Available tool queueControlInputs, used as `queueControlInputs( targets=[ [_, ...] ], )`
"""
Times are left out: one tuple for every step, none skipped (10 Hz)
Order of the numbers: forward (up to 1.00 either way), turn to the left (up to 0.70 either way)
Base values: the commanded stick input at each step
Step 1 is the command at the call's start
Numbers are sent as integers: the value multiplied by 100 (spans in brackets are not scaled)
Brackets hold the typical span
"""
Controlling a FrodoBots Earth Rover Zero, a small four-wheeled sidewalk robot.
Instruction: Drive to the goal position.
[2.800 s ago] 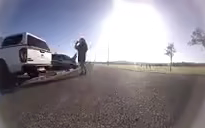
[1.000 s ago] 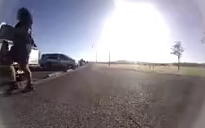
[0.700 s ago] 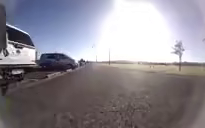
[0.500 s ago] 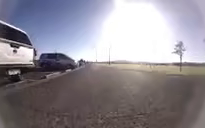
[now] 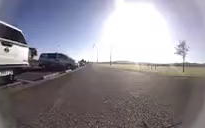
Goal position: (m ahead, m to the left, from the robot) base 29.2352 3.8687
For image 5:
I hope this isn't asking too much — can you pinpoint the thin pole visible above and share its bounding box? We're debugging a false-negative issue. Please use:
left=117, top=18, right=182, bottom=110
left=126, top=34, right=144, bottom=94
left=109, top=44, right=113, bottom=67

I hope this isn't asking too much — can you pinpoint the curved street lamp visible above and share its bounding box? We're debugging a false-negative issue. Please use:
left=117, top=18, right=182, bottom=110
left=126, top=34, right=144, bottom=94
left=92, top=43, right=100, bottom=64

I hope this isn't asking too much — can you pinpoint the grey asphalt path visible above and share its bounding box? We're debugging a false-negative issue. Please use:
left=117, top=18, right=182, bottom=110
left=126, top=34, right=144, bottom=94
left=0, top=63, right=205, bottom=128

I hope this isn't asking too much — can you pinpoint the distant low hill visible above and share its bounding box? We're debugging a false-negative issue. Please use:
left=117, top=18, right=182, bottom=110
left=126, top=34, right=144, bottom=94
left=98, top=60, right=205, bottom=67

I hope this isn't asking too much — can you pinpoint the dark car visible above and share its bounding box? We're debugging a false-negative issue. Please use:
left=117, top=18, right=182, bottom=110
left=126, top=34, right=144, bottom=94
left=38, top=52, right=79, bottom=72

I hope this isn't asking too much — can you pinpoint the row of pale kerb stones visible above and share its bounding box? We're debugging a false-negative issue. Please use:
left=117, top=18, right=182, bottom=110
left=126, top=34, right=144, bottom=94
left=3, top=65, right=88, bottom=89

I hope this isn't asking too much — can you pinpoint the dark asphalt parking lot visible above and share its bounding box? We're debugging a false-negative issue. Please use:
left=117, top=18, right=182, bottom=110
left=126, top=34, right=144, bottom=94
left=0, top=64, right=86, bottom=89

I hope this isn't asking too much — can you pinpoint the pale grass field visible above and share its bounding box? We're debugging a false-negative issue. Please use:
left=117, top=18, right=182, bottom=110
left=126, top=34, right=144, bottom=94
left=99, top=63, right=205, bottom=81

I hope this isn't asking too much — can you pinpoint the small bare tree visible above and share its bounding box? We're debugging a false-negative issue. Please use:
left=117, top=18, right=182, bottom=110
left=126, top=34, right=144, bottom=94
left=174, top=40, right=191, bottom=74

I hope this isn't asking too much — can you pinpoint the white pickup truck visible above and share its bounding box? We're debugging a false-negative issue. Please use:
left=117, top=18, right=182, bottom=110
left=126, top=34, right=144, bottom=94
left=0, top=15, right=32, bottom=84

